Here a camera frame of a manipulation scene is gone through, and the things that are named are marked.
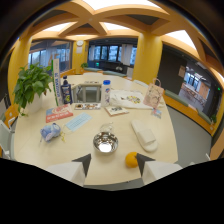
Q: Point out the small printed booklet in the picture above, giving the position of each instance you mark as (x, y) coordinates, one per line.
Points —
(116, 110)

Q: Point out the flat printed card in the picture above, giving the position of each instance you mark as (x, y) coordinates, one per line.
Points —
(87, 106)

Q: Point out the small blue packet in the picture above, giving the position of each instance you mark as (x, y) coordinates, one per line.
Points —
(156, 113)

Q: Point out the tall green white box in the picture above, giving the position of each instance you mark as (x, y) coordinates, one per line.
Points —
(56, 81)

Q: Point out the shiny steel bowl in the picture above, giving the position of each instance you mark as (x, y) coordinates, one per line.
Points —
(105, 142)

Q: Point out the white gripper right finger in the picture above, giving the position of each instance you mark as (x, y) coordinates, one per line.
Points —
(157, 170)

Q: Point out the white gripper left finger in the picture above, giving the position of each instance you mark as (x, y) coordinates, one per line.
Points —
(70, 171)

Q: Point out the light blue face mask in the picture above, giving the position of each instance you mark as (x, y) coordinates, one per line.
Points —
(78, 121)

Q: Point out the white slipper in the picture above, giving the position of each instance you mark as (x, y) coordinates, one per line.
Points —
(144, 135)

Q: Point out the blue Stitch plush toy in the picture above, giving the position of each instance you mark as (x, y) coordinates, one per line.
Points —
(50, 132)

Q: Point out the orange fruit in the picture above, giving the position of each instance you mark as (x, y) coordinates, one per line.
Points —
(131, 160)

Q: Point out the white bottle blue cap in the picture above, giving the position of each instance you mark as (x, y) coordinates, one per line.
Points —
(105, 93)

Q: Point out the orange chair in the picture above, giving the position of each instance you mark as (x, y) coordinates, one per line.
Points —
(10, 116)

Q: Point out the dark blue detergent bottle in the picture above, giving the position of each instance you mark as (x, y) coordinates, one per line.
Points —
(66, 91)

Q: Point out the patterned paper gift bag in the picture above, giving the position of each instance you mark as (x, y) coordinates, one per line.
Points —
(153, 95)

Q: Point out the clear glass cup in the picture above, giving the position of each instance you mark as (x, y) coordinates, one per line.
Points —
(106, 127)

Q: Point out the round wall clock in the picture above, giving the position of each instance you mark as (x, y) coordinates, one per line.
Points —
(80, 43)

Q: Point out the white tote bag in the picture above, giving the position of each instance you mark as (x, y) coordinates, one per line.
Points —
(128, 99)

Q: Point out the green potted plant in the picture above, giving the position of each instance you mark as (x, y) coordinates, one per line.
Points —
(30, 85)

